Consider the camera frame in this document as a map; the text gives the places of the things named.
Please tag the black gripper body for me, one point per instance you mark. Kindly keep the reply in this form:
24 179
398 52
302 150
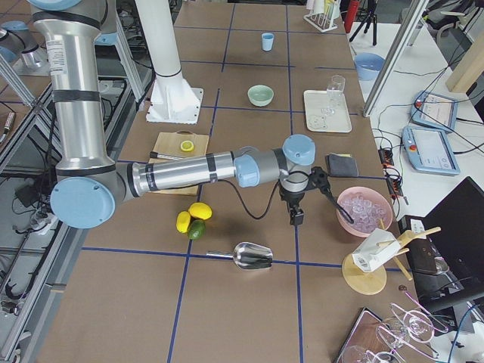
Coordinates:
292 199

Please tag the near teach pendant tablet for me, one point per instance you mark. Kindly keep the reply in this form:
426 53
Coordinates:
429 151

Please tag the white wire cup rack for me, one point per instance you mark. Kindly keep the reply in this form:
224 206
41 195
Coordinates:
322 14

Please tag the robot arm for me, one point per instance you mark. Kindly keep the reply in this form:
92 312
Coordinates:
91 183

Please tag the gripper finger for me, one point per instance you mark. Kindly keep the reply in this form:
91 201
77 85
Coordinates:
296 217

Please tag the blue bowl with fork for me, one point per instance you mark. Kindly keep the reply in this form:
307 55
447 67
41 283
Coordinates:
368 65

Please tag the clear wine glass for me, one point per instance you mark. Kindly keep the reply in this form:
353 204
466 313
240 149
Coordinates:
334 92

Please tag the teach pendant tablet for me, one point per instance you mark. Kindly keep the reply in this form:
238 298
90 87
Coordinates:
429 151
434 111

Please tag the wooden cutting board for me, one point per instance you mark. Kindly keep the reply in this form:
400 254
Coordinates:
169 142

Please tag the white paper carton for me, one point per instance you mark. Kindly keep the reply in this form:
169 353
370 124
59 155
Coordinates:
378 248

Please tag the green ceramic bowl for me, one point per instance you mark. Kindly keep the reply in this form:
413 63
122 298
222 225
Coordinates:
260 95

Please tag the light blue plastic cup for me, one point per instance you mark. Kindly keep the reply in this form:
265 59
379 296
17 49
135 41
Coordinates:
267 40

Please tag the lemon half slice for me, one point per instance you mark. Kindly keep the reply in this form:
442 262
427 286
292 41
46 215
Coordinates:
187 146

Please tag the green lime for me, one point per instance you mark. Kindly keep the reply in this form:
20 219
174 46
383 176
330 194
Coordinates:
196 229

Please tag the far teach pendant tablet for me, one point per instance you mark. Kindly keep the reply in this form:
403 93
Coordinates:
434 111

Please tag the grey folded cloth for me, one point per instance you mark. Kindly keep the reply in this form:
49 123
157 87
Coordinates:
342 166

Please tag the metal ice scoop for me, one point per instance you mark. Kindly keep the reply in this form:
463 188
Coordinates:
247 256

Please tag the pink bowl with ice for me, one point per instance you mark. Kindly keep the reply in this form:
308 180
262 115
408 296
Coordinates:
368 209

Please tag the cream bear serving tray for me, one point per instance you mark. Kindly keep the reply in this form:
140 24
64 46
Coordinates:
314 102

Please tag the wooden cup stand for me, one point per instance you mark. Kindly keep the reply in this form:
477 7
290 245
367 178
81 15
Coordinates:
374 282

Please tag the whole yellow lemon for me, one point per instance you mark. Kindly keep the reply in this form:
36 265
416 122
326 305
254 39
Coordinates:
200 210

